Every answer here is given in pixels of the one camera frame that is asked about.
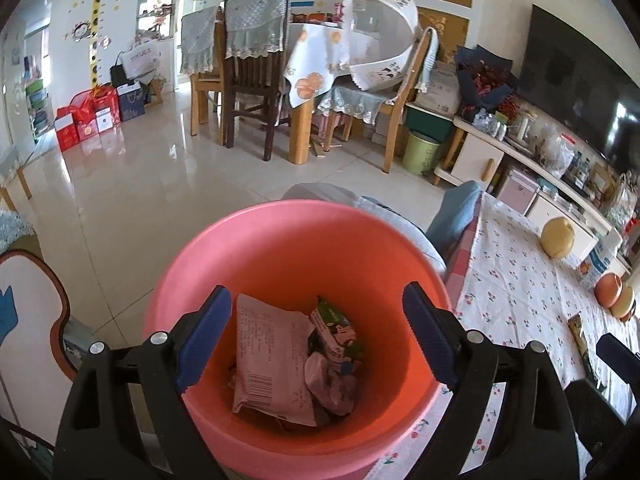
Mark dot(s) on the pink plastic bucket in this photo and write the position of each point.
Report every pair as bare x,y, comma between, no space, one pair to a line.
300,250

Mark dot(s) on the green and white packet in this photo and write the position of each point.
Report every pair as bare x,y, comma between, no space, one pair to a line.
332,327

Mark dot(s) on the black television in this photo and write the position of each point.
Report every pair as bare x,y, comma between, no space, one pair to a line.
575,85

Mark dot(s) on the small yellow pear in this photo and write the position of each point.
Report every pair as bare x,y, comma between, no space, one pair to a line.
560,237

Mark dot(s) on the pink storage box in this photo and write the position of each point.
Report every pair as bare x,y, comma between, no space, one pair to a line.
520,192

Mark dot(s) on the dark wrapped flower bouquet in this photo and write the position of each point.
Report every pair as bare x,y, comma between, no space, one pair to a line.
482,77

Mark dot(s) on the dark blue gift bag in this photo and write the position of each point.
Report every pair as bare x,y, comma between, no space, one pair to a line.
131,102

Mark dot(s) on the glass coffee pot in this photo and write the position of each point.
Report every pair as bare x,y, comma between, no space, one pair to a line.
520,127

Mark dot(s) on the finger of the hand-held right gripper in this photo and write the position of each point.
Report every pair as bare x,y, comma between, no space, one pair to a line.
617,355

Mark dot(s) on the patterned plastic bag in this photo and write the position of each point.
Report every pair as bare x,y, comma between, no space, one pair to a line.
620,202

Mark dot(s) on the white shopping bag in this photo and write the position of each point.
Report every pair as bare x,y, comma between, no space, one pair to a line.
140,60

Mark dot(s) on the clear plastic bag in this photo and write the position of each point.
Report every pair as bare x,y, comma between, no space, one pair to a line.
555,150

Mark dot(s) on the blue seat cushion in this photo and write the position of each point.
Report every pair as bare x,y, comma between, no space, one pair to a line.
455,215

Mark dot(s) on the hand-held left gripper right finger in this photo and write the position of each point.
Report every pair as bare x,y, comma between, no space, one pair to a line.
430,335

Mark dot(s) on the storage shelf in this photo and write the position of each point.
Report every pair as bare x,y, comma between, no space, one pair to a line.
37,100

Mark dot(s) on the dark wooden chair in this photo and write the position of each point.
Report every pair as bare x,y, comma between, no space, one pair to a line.
250,85

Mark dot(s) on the small pink packet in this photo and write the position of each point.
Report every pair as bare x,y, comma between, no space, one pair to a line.
330,382

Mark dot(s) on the dining table with orange-print cloth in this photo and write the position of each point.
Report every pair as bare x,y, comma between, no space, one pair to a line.
312,60

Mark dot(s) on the dark green storage box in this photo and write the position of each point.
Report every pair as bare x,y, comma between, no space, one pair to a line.
430,122

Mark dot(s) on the light green waste bin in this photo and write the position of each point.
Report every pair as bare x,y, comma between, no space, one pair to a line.
420,152

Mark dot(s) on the dark brown wrapper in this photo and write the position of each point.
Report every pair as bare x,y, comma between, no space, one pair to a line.
580,340

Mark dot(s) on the white printed plastic bag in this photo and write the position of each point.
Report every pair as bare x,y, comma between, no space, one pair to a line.
270,355

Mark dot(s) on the red gift box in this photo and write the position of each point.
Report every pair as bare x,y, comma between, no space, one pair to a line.
86,127
106,115
67,135

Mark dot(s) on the white cartoon board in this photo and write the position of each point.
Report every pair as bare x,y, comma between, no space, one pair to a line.
25,320

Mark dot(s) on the clear mesh food cover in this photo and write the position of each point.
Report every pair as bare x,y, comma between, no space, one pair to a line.
385,30

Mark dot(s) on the cherry-print tablecloth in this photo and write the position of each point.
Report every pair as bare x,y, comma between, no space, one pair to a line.
520,300

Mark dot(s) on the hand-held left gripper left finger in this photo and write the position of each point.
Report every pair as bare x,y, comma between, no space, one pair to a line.
205,340

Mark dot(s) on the large yellow pear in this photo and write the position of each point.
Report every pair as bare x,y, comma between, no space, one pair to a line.
625,302

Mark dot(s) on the giraffe wall sticker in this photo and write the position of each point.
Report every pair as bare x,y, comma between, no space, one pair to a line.
97,25

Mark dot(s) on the white bottle with blue label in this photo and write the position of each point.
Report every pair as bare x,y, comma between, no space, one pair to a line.
597,262

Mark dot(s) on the cream television cabinet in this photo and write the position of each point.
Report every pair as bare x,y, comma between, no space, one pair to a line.
480,160

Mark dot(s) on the red apple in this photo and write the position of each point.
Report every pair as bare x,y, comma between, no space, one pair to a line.
607,290

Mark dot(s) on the light wooden chair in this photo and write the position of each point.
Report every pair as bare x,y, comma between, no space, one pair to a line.
200,40
400,110

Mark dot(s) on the grey cloth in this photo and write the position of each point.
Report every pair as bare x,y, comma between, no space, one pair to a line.
380,210

